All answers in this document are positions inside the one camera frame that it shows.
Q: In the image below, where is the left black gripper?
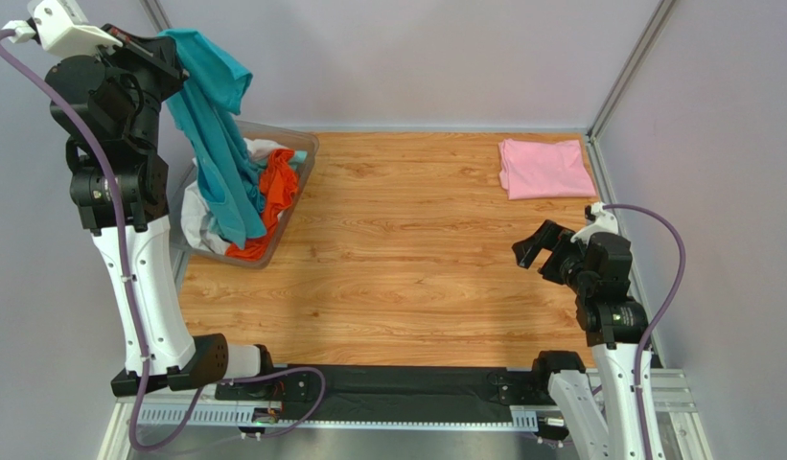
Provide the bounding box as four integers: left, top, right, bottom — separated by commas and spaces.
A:
80, 25, 188, 152

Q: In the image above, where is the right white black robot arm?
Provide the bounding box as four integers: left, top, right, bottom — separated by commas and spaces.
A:
512, 220, 665, 459

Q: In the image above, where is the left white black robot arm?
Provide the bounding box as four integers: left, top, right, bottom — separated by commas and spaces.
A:
44, 24, 270, 397

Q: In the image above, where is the folded pink t shirt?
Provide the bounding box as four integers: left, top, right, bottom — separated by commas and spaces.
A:
498, 139, 596, 200

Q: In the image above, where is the clear plastic bin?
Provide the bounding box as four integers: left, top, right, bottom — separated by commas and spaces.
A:
171, 121, 319, 269

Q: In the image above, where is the orange t shirt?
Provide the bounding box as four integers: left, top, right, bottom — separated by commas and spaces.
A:
225, 149, 299, 262

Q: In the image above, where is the white t shirt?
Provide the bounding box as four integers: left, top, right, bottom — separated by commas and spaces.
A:
180, 138, 285, 256

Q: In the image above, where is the light teal t shirt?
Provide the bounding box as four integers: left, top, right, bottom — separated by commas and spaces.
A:
289, 150, 308, 172

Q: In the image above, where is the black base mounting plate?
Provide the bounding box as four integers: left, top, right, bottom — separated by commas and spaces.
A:
215, 365, 553, 423

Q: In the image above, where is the left aluminium frame post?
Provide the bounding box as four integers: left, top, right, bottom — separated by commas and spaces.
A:
139, 0, 172, 32

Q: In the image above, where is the aluminium frame post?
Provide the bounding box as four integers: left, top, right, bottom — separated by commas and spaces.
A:
139, 0, 172, 32
588, 0, 679, 143

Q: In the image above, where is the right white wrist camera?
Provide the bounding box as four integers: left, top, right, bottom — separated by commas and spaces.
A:
570, 201, 619, 244

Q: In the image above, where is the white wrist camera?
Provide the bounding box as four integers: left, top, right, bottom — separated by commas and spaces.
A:
570, 201, 619, 244
3, 0, 123, 58

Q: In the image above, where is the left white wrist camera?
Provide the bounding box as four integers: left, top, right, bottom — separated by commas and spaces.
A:
3, 0, 123, 58

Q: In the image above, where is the right aluminium frame post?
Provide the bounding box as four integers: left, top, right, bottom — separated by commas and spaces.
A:
588, 0, 679, 143

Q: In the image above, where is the aluminium front rail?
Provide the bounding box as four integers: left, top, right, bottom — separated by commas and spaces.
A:
115, 368, 697, 430

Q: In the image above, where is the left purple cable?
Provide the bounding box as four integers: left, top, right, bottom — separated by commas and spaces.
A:
0, 28, 327, 453

